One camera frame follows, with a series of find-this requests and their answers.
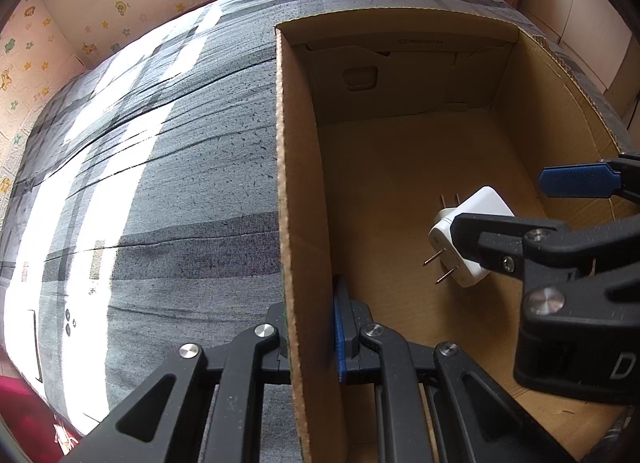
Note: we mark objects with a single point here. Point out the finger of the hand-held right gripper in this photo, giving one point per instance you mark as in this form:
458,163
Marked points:
500,238
575,180

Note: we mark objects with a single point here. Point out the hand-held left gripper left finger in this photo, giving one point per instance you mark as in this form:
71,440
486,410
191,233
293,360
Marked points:
272,343

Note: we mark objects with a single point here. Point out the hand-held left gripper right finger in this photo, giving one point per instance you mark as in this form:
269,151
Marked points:
342,338

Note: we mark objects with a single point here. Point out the large white charger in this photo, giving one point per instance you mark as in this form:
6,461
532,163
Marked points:
487,200

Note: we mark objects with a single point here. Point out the small white charger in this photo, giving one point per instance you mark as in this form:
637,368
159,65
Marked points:
440,238

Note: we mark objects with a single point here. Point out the cardboard box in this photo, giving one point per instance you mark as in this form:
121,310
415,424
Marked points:
400,153

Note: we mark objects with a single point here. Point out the beige wardrobe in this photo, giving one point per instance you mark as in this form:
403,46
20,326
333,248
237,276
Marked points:
575,8

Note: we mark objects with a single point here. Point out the red mattress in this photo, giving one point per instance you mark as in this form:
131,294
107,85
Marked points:
20,403

